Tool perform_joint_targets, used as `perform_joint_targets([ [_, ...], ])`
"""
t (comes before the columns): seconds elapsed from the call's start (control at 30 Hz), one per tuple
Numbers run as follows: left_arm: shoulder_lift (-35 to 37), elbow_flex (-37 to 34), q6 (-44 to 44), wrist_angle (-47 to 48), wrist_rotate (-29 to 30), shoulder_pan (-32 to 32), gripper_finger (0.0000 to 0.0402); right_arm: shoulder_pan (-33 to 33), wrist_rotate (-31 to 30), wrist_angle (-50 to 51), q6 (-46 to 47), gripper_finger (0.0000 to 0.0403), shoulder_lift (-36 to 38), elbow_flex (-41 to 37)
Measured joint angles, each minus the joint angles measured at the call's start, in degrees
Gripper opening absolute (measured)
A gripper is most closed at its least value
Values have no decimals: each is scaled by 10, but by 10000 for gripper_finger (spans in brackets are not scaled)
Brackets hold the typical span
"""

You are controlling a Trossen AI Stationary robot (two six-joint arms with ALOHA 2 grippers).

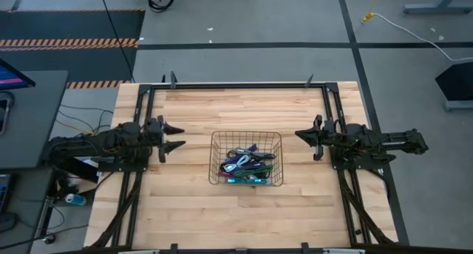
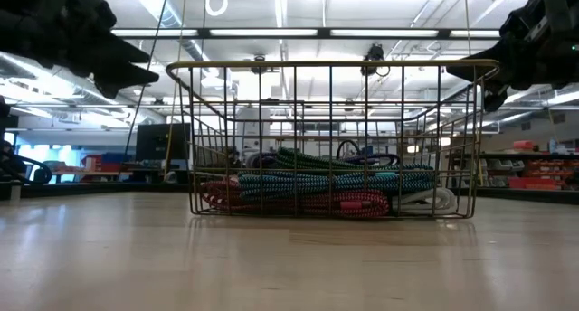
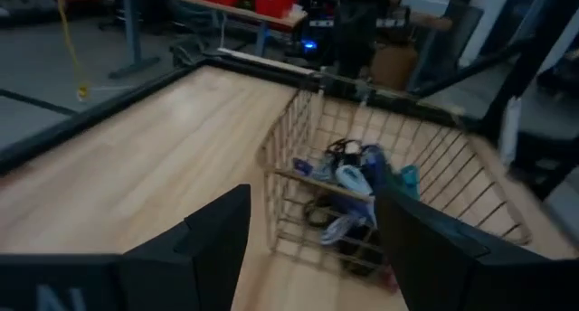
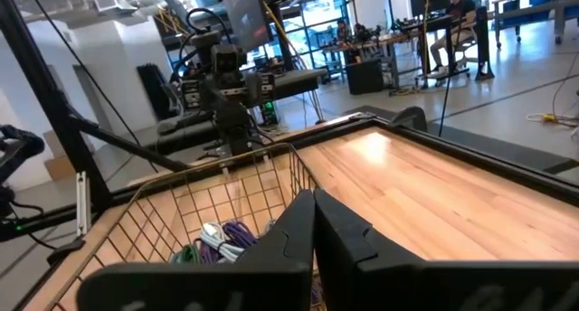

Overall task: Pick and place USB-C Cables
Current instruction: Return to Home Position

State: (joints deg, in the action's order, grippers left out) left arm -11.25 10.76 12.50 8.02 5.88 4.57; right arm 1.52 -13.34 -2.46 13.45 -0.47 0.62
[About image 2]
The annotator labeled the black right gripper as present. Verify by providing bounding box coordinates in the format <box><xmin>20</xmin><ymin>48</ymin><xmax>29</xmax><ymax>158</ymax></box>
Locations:
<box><xmin>446</xmin><ymin>0</ymin><xmax>579</xmax><ymax>113</ymax></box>

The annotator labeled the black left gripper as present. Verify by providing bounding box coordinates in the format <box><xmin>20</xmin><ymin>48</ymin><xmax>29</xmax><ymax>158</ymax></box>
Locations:
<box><xmin>0</xmin><ymin>0</ymin><xmax>160</xmax><ymax>100</ymax></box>

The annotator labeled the white USB cable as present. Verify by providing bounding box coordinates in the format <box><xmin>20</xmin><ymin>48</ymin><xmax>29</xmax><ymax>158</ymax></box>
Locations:
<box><xmin>390</xmin><ymin>186</ymin><xmax>459</xmax><ymax>215</ymax></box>

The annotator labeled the blue braided USB cable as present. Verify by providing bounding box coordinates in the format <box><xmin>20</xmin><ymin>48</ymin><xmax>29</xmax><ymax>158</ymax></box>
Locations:
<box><xmin>342</xmin><ymin>153</ymin><xmax>403</xmax><ymax>167</ymax></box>

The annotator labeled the gold wire basket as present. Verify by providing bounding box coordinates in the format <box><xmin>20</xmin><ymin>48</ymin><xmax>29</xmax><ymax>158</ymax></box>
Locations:
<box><xmin>165</xmin><ymin>58</ymin><xmax>501</xmax><ymax>221</ymax></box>

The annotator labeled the teal braided USB cable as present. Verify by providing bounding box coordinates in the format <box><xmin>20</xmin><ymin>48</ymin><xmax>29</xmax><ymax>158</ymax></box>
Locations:
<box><xmin>236</xmin><ymin>169</ymin><xmax>436</xmax><ymax>200</ymax></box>

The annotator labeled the red braided USB cable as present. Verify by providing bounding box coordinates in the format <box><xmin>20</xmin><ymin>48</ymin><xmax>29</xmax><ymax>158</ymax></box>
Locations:
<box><xmin>200</xmin><ymin>178</ymin><xmax>391</xmax><ymax>220</ymax></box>

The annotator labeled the black background monitor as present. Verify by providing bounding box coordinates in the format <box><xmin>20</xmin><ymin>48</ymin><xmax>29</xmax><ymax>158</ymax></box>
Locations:
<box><xmin>135</xmin><ymin>122</ymin><xmax>193</xmax><ymax>162</ymax></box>

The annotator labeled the black shelving rack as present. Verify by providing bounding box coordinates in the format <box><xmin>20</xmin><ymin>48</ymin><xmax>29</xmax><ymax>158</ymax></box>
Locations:
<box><xmin>477</xmin><ymin>138</ymin><xmax>579</xmax><ymax>191</ymax></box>

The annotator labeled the red storage bin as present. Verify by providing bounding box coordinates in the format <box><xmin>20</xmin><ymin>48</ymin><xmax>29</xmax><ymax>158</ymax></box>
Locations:
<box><xmin>81</xmin><ymin>152</ymin><xmax>112</xmax><ymax>174</ymax></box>

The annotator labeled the black ceiling spotlight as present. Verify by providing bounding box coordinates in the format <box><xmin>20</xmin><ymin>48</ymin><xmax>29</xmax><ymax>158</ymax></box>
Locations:
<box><xmin>250</xmin><ymin>54</ymin><xmax>270</xmax><ymax>75</ymax></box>

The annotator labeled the person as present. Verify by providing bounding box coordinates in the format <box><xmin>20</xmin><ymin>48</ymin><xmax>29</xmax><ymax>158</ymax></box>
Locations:
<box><xmin>0</xmin><ymin>139</ymin><xmax>28</xmax><ymax>180</ymax></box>

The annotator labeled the white pillar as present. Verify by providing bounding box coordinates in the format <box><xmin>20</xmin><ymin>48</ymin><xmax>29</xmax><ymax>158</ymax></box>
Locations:
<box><xmin>234</xmin><ymin>106</ymin><xmax>272</xmax><ymax>176</ymax></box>

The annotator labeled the black overhead light beam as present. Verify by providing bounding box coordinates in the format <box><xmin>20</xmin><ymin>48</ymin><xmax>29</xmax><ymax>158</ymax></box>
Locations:
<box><xmin>108</xmin><ymin>26</ymin><xmax>504</xmax><ymax>42</ymax></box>

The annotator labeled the long thin black cable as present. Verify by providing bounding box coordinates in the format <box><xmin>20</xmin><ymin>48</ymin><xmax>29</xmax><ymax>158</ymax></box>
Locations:
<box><xmin>122</xmin><ymin>0</ymin><xmax>172</xmax><ymax>164</ymax></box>

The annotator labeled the white hanging cable loop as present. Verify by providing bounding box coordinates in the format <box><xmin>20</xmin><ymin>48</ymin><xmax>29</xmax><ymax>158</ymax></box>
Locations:
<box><xmin>204</xmin><ymin>0</ymin><xmax>230</xmax><ymax>18</ymax></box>

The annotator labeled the black overhead camera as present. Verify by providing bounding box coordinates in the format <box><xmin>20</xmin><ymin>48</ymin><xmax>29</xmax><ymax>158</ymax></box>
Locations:
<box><xmin>359</xmin><ymin>42</ymin><xmax>392</xmax><ymax>78</ymax></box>

